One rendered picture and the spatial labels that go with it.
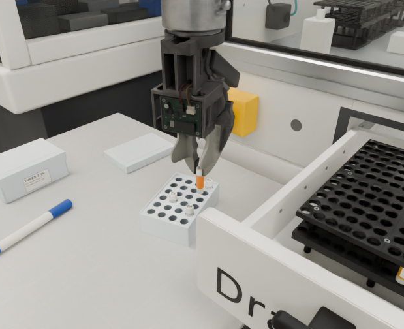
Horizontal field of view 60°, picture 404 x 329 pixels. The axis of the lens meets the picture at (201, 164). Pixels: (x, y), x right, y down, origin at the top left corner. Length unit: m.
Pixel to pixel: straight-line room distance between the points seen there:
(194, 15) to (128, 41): 0.67
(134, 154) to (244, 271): 0.46
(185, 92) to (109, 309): 0.28
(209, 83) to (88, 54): 0.59
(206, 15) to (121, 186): 0.38
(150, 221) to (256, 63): 0.33
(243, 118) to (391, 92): 0.24
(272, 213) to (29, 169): 0.45
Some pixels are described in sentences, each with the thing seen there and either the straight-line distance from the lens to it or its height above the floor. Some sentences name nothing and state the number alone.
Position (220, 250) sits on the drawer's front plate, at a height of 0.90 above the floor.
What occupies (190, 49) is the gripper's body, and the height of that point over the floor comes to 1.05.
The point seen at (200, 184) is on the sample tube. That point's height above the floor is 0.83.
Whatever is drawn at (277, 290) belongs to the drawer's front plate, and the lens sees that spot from 0.32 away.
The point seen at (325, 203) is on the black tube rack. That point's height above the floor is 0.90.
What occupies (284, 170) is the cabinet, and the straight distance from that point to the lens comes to 0.69.
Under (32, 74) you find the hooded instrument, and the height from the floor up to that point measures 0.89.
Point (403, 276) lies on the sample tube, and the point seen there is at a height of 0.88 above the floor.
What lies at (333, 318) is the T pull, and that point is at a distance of 0.30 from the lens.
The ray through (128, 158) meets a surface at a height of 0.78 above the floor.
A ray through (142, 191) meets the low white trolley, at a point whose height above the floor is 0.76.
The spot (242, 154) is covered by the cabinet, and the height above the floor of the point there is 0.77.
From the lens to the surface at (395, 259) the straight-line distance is 0.38.
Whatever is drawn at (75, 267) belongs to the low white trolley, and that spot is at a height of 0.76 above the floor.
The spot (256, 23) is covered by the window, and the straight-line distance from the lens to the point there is 0.66.
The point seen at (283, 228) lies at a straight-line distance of 0.47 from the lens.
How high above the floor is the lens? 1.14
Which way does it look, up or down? 32 degrees down
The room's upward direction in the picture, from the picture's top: straight up
